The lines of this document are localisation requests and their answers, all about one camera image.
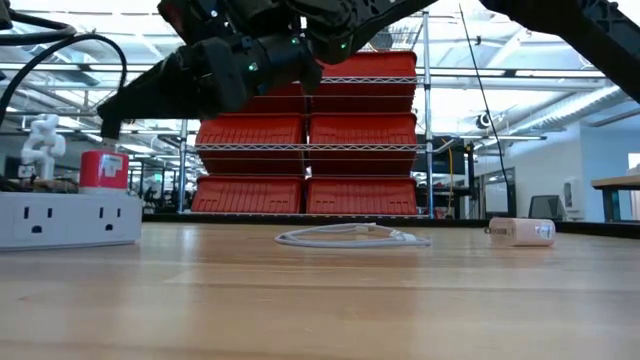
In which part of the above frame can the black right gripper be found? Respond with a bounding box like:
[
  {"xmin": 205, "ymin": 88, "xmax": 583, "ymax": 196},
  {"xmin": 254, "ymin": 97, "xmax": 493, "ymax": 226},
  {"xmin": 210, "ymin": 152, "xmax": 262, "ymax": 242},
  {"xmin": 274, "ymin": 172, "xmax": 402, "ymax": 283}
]
[{"xmin": 97, "ymin": 32, "xmax": 324, "ymax": 121}]

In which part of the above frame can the black USB cable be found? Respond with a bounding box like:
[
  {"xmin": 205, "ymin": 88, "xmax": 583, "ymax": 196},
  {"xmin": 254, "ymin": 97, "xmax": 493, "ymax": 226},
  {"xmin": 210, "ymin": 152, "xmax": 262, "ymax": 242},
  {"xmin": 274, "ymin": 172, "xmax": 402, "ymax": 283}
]
[{"xmin": 0, "ymin": 33, "xmax": 129, "ymax": 151}]

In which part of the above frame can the red and white USB charger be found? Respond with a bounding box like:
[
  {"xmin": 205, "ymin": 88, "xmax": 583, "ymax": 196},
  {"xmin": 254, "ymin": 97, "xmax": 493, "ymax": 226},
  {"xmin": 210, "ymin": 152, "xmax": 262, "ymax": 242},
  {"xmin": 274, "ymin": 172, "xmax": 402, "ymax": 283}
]
[{"xmin": 78, "ymin": 149, "xmax": 130, "ymax": 195}]

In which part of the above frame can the white power strip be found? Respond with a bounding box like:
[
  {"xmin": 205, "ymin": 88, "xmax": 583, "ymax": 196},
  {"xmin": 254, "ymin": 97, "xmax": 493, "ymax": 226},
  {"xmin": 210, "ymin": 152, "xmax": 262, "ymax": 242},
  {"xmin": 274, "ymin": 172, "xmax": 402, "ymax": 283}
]
[{"xmin": 0, "ymin": 192, "xmax": 144, "ymax": 251}]

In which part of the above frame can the white USB cable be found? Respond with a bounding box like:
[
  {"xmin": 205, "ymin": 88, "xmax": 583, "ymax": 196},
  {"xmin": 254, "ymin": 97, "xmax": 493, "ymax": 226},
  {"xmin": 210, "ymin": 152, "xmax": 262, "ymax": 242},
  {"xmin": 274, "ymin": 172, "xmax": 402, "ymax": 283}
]
[{"xmin": 273, "ymin": 222, "xmax": 432, "ymax": 250}]

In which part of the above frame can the pale pink USB charger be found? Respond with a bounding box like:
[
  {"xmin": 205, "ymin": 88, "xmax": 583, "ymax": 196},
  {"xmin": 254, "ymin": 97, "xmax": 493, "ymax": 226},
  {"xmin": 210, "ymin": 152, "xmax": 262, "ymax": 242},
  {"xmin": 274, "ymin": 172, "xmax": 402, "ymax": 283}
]
[{"xmin": 484, "ymin": 216, "xmax": 557, "ymax": 248}]

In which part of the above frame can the background workbench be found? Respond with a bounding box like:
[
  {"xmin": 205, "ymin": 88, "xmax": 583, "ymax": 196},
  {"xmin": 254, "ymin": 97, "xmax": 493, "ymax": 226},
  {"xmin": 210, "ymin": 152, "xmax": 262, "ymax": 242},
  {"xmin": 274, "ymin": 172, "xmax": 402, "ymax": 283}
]
[{"xmin": 0, "ymin": 177, "xmax": 81, "ymax": 194}]

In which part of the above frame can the grey round spool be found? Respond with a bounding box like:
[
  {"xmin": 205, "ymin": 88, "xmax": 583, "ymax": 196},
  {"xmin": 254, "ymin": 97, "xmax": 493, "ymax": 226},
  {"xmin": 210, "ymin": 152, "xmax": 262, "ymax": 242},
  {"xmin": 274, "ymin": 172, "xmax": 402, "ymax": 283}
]
[{"xmin": 369, "ymin": 27, "xmax": 399, "ymax": 52}]

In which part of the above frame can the black equipment stand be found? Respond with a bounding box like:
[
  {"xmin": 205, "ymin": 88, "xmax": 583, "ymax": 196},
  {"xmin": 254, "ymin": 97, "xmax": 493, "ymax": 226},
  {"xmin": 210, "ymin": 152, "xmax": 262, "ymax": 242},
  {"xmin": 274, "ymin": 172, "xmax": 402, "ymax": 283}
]
[{"xmin": 434, "ymin": 142, "xmax": 476, "ymax": 216}]

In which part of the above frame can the dark grey chair back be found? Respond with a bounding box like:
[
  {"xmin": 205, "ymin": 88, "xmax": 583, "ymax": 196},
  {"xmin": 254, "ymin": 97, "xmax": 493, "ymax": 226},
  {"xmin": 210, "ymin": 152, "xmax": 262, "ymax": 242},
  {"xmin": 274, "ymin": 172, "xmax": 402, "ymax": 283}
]
[{"xmin": 528, "ymin": 194, "xmax": 566, "ymax": 221}]

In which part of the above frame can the wooden side table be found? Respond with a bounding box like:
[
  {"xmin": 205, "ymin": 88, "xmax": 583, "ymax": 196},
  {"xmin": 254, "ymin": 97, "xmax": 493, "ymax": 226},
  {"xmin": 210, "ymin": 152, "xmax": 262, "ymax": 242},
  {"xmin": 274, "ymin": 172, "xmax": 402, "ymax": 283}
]
[{"xmin": 592, "ymin": 175, "xmax": 640, "ymax": 221}]

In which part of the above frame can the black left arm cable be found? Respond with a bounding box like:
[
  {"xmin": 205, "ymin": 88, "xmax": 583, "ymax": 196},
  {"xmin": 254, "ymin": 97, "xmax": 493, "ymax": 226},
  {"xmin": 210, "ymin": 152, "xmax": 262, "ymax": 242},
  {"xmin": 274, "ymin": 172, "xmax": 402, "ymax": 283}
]
[{"xmin": 0, "ymin": 9, "xmax": 77, "ymax": 47}]

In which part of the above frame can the chrome wire shelf rack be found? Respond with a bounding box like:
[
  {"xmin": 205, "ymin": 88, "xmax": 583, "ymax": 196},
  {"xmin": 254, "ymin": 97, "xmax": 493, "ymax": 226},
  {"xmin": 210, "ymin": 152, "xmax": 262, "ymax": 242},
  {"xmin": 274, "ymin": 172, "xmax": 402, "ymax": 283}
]
[{"xmin": 177, "ymin": 9, "xmax": 436, "ymax": 221}]

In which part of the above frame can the yellow cable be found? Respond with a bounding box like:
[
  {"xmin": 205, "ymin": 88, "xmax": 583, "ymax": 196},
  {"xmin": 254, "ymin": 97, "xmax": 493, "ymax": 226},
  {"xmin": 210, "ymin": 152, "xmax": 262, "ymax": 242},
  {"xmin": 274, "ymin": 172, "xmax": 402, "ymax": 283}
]
[{"xmin": 446, "ymin": 147, "xmax": 455, "ymax": 214}]

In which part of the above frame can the black hanging cable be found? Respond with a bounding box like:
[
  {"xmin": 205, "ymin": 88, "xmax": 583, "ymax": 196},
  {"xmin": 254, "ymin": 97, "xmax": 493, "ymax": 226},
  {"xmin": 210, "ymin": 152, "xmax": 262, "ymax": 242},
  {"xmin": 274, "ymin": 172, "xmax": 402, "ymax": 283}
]
[{"xmin": 458, "ymin": 4, "xmax": 517, "ymax": 214}]

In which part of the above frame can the white wall dispenser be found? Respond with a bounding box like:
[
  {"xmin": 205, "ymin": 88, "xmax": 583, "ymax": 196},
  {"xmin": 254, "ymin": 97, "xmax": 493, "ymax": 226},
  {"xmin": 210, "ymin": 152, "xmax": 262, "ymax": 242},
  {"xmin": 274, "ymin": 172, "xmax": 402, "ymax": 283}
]
[{"xmin": 563, "ymin": 179, "xmax": 584, "ymax": 211}]

